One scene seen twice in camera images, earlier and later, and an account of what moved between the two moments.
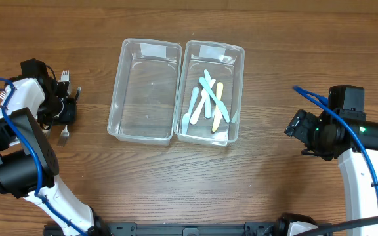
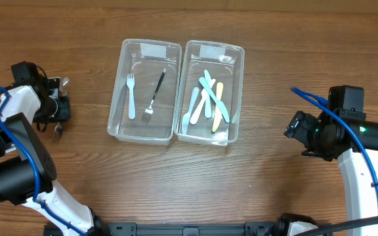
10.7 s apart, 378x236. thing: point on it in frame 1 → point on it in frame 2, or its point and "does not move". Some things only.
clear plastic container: (210, 92) does not move
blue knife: (220, 103) does not move
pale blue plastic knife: (186, 117) does not move
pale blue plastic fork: (65, 77) → (130, 81)
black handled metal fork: (65, 135) → (149, 111)
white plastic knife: (207, 98) does not move
